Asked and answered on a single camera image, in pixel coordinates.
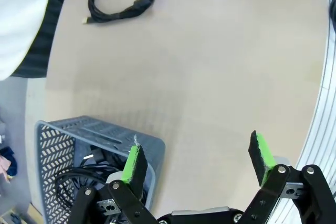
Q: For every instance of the grey plastic lattice basket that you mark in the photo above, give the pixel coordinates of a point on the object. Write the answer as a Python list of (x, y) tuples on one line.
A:
[(105, 134)]

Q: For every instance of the dark blue cloth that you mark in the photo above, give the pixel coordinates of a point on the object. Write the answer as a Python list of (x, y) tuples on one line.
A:
[(12, 163)]

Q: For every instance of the pink checkered cloth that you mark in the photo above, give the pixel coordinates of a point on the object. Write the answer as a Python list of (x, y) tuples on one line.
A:
[(4, 163)]

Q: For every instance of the person in white sweatshirt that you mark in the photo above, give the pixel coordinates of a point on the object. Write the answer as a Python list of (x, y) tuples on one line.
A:
[(21, 11)]

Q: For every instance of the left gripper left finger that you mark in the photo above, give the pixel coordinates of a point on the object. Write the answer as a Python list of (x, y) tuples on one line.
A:
[(137, 171)]

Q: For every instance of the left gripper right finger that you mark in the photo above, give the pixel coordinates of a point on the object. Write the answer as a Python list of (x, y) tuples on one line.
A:
[(258, 161)]

